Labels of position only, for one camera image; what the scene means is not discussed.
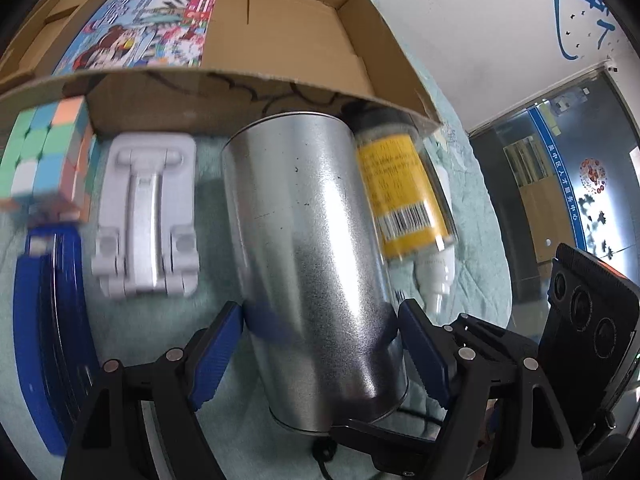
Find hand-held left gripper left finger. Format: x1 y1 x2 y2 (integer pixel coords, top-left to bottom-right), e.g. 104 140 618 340
60 301 244 480

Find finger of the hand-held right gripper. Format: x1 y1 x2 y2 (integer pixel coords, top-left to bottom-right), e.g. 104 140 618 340
332 420 441 476
444 313 541 361

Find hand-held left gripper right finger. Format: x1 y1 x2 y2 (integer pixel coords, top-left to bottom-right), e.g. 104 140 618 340
398 299 583 480

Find silver metal can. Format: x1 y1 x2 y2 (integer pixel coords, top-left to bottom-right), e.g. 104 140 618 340
220 112 411 433

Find clear bottle with yellow label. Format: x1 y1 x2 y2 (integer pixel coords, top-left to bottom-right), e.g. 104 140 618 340
345 107 458 261

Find brown cardboard box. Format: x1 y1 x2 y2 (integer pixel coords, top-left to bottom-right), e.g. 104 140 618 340
0 0 443 136

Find small white plastic bottle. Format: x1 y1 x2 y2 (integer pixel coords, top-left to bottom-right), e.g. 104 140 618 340
415 160 458 313

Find glass door with posters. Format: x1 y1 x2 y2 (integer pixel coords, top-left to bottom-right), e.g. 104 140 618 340
467 65 640 321

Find white folding phone stand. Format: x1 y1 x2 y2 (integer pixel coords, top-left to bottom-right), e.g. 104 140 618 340
91 131 201 301

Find pastel puzzle cube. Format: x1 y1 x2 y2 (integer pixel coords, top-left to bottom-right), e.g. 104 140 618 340
0 96 98 226

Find colourful printed box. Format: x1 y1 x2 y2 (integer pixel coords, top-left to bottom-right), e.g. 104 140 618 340
52 0 218 76

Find black cable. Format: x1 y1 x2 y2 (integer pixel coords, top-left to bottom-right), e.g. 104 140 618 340
311 439 337 480

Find blue wall lettering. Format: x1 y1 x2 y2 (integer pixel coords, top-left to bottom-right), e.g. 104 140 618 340
545 0 623 61

